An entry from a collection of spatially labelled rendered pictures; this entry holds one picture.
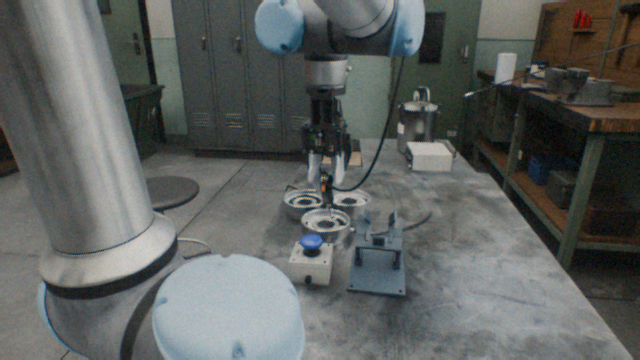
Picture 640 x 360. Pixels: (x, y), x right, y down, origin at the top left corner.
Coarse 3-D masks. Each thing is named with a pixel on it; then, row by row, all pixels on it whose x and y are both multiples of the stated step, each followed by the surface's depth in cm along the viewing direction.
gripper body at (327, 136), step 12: (312, 96) 64; (324, 96) 64; (312, 108) 65; (324, 108) 67; (312, 120) 66; (324, 120) 68; (336, 120) 70; (312, 132) 68; (324, 132) 67; (336, 132) 67; (312, 144) 68; (324, 144) 68; (336, 144) 68
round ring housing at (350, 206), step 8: (352, 192) 100; (360, 192) 98; (344, 200) 97; (352, 200) 97; (368, 200) 93; (336, 208) 91; (344, 208) 90; (352, 208) 90; (360, 208) 91; (368, 208) 93; (352, 216) 92
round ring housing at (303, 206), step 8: (296, 192) 98; (304, 192) 99; (312, 192) 99; (288, 200) 96; (296, 200) 95; (304, 200) 97; (312, 200) 96; (288, 208) 91; (296, 208) 90; (304, 208) 90; (312, 208) 90; (320, 208) 91; (288, 216) 94; (296, 216) 91
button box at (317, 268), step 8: (296, 248) 72; (304, 248) 72; (320, 248) 72; (328, 248) 72; (296, 256) 69; (304, 256) 69; (312, 256) 69; (320, 256) 69; (328, 256) 69; (296, 264) 68; (304, 264) 68; (312, 264) 67; (320, 264) 67; (328, 264) 67; (296, 272) 68; (304, 272) 68; (312, 272) 68; (320, 272) 68; (328, 272) 68; (296, 280) 69; (304, 280) 68; (312, 280) 69; (320, 280) 68; (328, 280) 69
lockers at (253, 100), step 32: (192, 0) 333; (224, 0) 330; (256, 0) 327; (192, 32) 343; (224, 32) 339; (192, 64) 353; (224, 64) 350; (256, 64) 346; (288, 64) 341; (192, 96) 364; (224, 96) 360; (256, 96) 357; (288, 96) 352; (192, 128) 376; (224, 128) 372; (256, 128) 368; (288, 128) 363; (288, 160) 380
